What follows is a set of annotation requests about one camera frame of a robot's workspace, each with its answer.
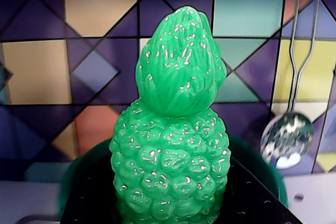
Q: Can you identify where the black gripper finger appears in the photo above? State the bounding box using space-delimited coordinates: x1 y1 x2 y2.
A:
60 144 125 224
222 157 299 224

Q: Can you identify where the green bowl recipient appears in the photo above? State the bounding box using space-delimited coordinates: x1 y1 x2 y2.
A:
58 136 290 210

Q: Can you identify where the green toy pineapple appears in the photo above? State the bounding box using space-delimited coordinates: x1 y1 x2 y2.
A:
109 5 232 224

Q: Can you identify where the steel toy ladle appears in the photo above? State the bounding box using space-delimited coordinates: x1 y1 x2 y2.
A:
259 0 321 170

